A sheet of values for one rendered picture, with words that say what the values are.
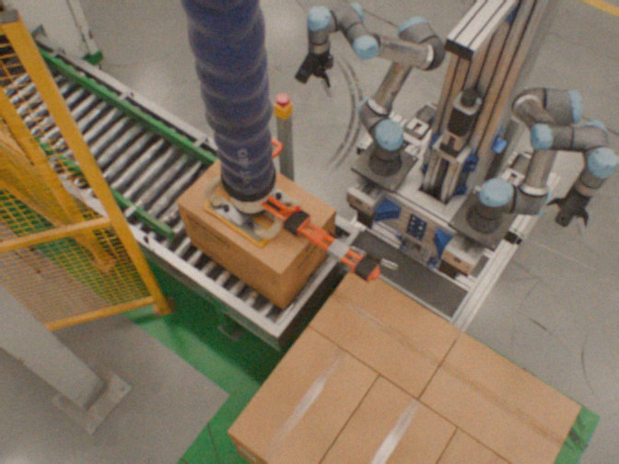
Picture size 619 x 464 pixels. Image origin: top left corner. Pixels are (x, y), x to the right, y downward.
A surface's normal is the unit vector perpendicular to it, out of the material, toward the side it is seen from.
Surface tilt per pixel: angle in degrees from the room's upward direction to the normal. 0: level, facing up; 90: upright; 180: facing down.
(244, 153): 77
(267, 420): 0
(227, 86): 71
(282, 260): 0
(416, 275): 0
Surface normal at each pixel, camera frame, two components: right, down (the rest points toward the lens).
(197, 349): 0.00, -0.49
